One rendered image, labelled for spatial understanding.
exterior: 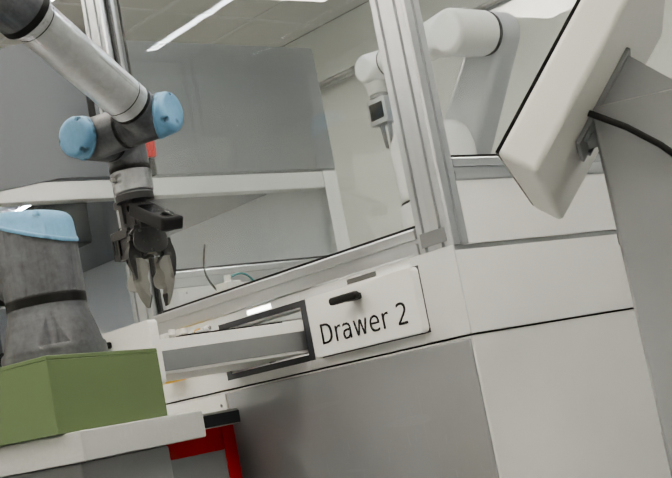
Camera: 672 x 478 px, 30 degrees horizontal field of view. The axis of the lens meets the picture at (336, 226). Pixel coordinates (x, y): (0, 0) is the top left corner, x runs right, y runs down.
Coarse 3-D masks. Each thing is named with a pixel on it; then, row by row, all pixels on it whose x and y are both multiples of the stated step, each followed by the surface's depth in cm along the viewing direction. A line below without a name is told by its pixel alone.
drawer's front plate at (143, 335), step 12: (144, 324) 211; (156, 324) 211; (108, 336) 221; (120, 336) 218; (132, 336) 214; (144, 336) 211; (156, 336) 211; (120, 348) 218; (132, 348) 215; (144, 348) 212; (156, 348) 210
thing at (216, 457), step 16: (208, 416) 242; (224, 416) 244; (208, 432) 243; (224, 432) 245; (176, 448) 237; (192, 448) 240; (208, 448) 242; (224, 448) 244; (176, 464) 237; (192, 464) 239; (208, 464) 241; (224, 464) 243
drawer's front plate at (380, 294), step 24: (360, 288) 217; (384, 288) 212; (408, 288) 207; (312, 312) 227; (336, 312) 222; (360, 312) 217; (384, 312) 212; (408, 312) 208; (312, 336) 228; (360, 336) 218; (384, 336) 213; (408, 336) 210
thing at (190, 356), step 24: (192, 336) 217; (216, 336) 220; (240, 336) 224; (264, 336) 227; (288, 336) 230; (168, 360) 213; (192, 360) 216; (216, 360) 219; (240, 360) 222; (264, 360) 231
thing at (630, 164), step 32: (640, 96) 149; (608, 128) 149; (640, 128) 148; (608, 160) 149; (640, 160) 148; (608, 192) 159; (640, 192) 148; (640, 224) 147; (640, 256) 147; (640, 288) 147; (640, 320) 146
